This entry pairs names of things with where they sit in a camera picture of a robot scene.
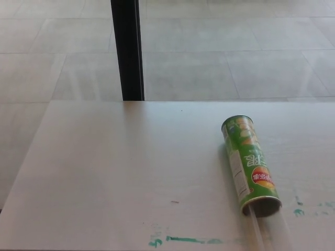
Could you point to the green cylindrical chips can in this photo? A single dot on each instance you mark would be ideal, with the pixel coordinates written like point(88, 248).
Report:
point(243, 154)

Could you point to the black vertical post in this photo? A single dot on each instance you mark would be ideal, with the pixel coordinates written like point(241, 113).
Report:
point(127, 52)

